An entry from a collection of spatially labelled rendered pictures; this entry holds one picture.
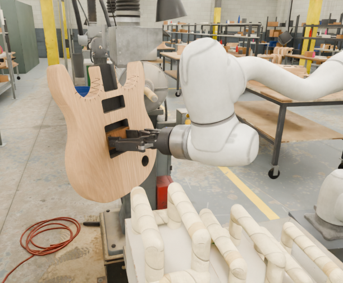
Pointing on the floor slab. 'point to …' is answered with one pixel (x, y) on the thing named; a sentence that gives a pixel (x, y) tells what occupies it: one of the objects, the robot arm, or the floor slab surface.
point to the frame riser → (113, 268)
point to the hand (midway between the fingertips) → (119, 137)
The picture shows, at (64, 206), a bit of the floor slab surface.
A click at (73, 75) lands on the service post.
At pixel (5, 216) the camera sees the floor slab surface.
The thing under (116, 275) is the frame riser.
